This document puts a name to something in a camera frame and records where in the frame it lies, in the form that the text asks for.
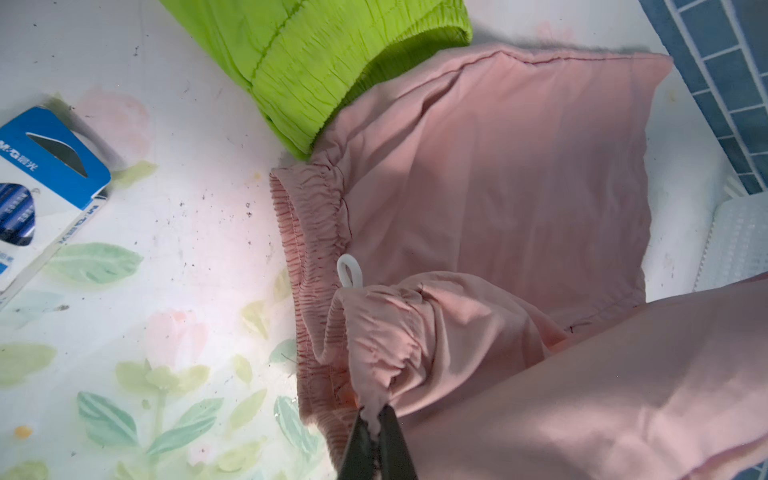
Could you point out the pink shorts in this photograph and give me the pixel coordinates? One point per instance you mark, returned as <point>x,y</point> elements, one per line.
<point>466,246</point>

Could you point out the lime green shorts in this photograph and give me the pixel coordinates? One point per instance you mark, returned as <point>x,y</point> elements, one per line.
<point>303,61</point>

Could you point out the blue white pen box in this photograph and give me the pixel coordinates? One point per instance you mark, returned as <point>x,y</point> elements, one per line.
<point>52,183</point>

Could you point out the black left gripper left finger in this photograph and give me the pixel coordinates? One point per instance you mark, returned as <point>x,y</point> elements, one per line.
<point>359,458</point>

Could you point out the white plastic basket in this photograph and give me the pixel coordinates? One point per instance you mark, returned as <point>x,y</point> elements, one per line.
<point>736,247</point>

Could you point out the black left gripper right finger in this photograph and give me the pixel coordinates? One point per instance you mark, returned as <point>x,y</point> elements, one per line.
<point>394,457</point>

